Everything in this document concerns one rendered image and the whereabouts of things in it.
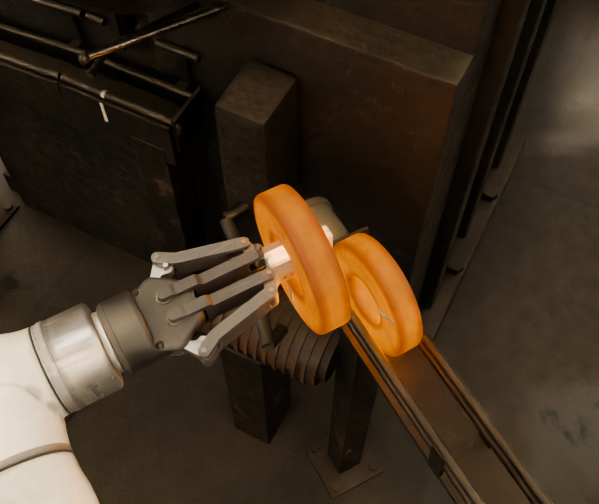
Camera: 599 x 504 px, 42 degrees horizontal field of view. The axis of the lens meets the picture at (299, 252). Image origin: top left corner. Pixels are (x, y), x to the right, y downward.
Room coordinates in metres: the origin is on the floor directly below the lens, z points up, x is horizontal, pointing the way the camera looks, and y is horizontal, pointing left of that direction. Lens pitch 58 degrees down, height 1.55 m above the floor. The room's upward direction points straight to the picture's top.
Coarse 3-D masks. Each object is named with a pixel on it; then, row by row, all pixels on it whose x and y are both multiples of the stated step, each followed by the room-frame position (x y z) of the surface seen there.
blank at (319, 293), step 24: (264, 192) 0.46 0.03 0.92; (288, 192) 0.44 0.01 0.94; (264, 216) 0.44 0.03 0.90; (288, 216) 0.41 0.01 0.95; (312, 216) 0.41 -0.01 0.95; (264, 240) 0.45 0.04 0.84; (288, 240) 0.39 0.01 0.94; (312, 240) 0.39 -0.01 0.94; (312, 264) 0.37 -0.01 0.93; (336, 264) 0.37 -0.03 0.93; (288, 288) 0.40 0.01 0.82; (312, 288) 0.35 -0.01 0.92; (336, 288) 0.35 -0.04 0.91; (312, 312) 0.35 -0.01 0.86; (336, 312) 0.34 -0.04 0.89
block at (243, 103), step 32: (256, 64) 0.75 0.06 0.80; (224, 96) 0.70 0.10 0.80; (256, 96) 0.70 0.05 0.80; (288, 96) 0.71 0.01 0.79; (224, 128) 0.68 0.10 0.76; (256, 128) 0.65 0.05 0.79; (288, 128) 0.70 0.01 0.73; (224, 160) 0.68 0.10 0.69; (256, 160) 0.65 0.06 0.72; (288, 160) 0.70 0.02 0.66; (256, 192) 0.66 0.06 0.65
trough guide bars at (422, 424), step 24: (360, 336) 0.41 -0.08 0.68; (384, 360) 0.38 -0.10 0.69; (432, 360) 0.39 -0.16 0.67; (456, 384) 0.34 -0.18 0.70; (408, 408) 0.32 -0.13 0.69; (480, 408) 0.31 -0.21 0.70; (432, 432) 0.29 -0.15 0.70; (480, 432) 0.29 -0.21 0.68; (432, 456) 0.27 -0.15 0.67; (504, 456) 0.26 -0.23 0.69; (456, 480) 0.24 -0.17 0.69; (528, 480) 0.23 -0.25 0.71
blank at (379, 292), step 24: (360, 240) 0.50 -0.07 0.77; (360, 264) 0.46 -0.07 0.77; (384, 264) 0.45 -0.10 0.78; (360, 288) 0.48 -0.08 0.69; (384, 288) 0.43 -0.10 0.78; (408, 288) 0.43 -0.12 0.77; (360, 312) 0.45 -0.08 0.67; (384, 312) 0.42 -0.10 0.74; (408, 312) 0.41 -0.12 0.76; (384, 336) 0.41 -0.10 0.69; (408, 336) 0.39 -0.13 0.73
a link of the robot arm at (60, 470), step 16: (16, 464) 0.19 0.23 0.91; (32, 464) 0.19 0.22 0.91; (48, 464) 0.19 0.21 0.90; (64, 464) 0.19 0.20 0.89; (0, 480) 0.17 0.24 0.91; (16, 480) 0.18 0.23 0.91; (32, 480) 0.18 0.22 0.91; (48, 480) 0.18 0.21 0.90; (64, 480) 0.18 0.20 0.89; (80, 480) 0.18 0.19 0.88; (0, 496) 0.16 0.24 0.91; (16, 496) 0.16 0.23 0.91; (32, 496) 0.16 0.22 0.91; (48, 496) 0.16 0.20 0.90; (64, 496) 0.17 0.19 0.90; (80, 496) 0.17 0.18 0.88; (96, 496) 0.18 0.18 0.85
